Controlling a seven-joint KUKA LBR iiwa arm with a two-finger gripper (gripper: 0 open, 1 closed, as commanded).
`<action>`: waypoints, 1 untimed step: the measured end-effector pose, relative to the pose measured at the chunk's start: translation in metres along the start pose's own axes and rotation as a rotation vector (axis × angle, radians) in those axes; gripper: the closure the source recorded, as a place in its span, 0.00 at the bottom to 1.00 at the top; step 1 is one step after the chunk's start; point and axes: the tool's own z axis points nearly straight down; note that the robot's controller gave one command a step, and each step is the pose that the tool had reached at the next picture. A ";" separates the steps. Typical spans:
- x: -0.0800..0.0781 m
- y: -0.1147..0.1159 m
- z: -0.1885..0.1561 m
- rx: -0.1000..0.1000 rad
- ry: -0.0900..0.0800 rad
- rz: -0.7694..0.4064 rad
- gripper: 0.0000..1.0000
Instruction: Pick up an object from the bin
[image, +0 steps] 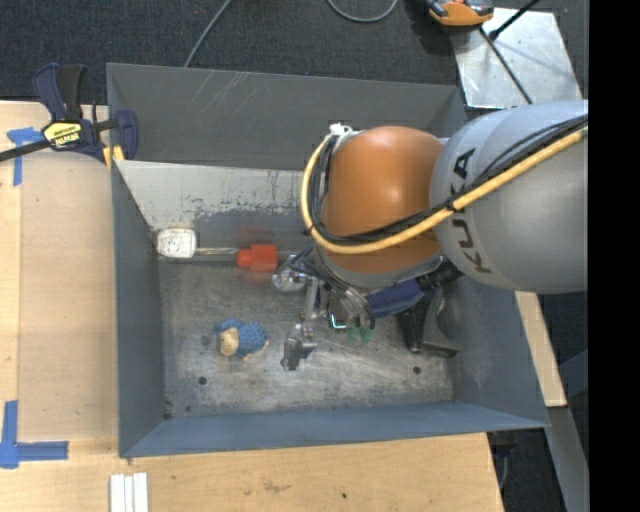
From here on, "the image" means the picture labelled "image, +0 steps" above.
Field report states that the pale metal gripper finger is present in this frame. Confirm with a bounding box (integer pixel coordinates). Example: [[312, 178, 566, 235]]
[[298, 276, 321, 322], [280, 323, 319, 372]]

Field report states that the grey metal bin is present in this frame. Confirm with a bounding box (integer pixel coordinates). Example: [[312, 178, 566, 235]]
[[104, 62, 552, 459]]

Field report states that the blue toy sheep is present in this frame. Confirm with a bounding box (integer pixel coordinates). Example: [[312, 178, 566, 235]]
[[215, 317, 271, 362]]

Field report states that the white tool with red cap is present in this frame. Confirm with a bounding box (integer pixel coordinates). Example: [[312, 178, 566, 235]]
[[156, 227, 280, 274]]

